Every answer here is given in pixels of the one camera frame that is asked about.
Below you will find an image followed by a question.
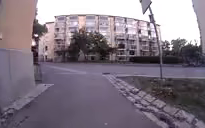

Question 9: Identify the grey asphalt road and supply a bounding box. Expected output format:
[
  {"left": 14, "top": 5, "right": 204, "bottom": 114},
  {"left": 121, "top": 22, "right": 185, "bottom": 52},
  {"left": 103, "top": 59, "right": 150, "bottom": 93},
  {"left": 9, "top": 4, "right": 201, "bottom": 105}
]
[{"left": 39, "top": 61, "right": 205, "bottom": 84}]

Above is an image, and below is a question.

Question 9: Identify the group of trees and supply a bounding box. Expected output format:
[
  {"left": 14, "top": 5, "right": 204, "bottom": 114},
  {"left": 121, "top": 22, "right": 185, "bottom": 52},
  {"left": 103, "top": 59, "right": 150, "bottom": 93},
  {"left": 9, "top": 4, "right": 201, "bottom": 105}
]
[{"left": 67, "top": 29, "right": 116, "bottom": 63}]

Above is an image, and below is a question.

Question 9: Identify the apartment block with balconies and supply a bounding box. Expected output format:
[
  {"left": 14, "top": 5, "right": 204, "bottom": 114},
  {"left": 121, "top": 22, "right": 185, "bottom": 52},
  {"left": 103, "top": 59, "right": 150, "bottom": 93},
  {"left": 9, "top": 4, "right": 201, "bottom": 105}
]
[{"left": 38, "top": 13, "right": 163, "bottom": 63}]

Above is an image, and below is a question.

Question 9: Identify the grey asphalt path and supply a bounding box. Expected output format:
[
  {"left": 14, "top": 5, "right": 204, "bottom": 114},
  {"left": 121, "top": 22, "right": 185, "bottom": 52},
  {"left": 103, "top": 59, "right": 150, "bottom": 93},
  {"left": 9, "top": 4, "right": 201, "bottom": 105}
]
[{"left": 4, "top": 72, "right": 164, "bottom": 128}]

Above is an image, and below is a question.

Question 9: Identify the dark hedge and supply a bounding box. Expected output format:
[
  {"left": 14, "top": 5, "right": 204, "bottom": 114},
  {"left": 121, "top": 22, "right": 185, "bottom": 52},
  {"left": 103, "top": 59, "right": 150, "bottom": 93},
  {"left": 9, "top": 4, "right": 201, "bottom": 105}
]
[{"left": 129, "top": 55, "right": 184, "bottom": 65}]

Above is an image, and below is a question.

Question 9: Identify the cobblestone edge strip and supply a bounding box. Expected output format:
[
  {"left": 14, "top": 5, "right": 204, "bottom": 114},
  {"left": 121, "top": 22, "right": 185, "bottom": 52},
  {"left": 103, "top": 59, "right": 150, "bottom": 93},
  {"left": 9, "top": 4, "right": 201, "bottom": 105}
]
[
  {"left": 103, "top": 73, "right": 205, "bottom": 128},
  {"left": 0, "top": 83, "right": 54, "bottom": 128}
]

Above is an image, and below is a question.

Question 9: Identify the signpost with road sign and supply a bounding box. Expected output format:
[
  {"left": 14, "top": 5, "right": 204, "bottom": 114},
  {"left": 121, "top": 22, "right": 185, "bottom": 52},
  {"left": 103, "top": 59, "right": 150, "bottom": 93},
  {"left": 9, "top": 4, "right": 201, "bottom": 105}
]
[{"left": 138, "top": 0, "right": 164, "bottom": 80}]

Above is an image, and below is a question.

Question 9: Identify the row of trees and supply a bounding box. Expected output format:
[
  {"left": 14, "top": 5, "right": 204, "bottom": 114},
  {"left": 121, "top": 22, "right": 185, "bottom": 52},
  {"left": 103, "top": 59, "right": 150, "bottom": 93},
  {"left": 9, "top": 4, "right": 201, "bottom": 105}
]
[{"left": 160, "top": 37, "right": 205, "bottom": 66}]

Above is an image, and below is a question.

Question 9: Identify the grass lawn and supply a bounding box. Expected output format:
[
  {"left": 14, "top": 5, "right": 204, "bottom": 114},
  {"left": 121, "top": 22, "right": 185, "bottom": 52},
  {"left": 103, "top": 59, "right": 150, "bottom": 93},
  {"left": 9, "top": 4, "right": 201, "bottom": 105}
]
[{"left": 118, "top": 76, "right": 205, "bottom": 128}]

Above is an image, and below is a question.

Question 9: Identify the orange building with grey base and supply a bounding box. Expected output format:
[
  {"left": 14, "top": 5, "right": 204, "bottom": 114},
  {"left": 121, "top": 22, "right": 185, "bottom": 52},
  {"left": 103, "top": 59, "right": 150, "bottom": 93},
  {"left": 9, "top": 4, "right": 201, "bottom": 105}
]
[{"left": 0, "top": 0, "right": 39, "bottom": 116}]

